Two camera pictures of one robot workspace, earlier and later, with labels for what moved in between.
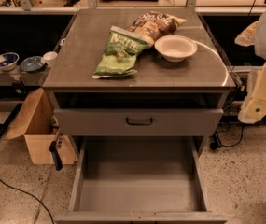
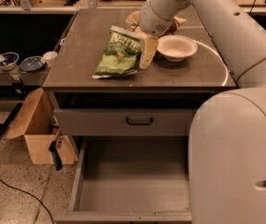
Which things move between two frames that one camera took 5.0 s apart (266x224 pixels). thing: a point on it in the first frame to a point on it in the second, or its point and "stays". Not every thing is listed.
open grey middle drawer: (138, 180) stays
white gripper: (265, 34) to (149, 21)
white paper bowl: (175, 48) stays
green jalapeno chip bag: (119, 56) stays
